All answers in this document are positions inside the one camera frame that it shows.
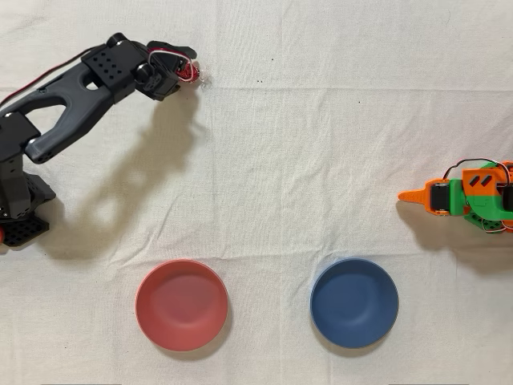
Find red candy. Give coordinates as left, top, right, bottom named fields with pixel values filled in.
left=176, top=59, right=212, bottom=87

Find blue bowl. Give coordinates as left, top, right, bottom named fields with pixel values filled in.
left=309, top=257, right=400, bottom=349

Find red bowl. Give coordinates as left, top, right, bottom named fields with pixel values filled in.
left=135, top=258, right=230, bottom=353

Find white tablecloth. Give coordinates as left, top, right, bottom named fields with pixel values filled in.
left=0, top=0, right=513, bottom=385

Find orange arm servo cable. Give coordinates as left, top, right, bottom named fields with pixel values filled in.
left=442, top=159, right=513, bottom=181

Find black arm servo cable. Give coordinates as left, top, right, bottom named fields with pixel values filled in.
left=0, top=47, right=99, bottom=107

